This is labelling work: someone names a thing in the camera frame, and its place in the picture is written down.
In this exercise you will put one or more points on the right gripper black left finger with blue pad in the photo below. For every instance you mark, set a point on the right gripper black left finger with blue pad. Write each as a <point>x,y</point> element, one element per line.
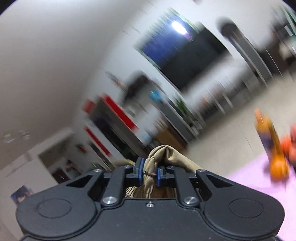
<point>122,178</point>

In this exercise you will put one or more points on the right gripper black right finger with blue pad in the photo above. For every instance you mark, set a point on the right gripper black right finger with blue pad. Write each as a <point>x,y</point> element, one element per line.
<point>178,179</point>

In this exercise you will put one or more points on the khaki cloth garment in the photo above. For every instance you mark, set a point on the khaki cloth garment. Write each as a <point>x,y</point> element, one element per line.
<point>163,155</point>

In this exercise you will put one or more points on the wooden cabinet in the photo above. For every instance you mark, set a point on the wooden cabinet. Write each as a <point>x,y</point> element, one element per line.
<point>167,135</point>

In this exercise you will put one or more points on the red door banner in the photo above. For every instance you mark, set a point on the red door banner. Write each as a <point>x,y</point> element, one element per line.
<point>119,112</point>

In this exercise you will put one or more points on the purple table cloth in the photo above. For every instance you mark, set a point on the purple table cloth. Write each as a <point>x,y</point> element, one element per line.
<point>270,204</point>

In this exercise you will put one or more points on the orange juice bottle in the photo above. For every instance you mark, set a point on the orange juice bottle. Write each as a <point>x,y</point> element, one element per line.
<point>279,168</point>

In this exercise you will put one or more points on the red apple fruit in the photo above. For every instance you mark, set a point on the red apple fruit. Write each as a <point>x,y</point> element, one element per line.
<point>288,148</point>

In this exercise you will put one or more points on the wall television screen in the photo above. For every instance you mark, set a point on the wall television screen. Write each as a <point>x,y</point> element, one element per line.
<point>180,50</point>

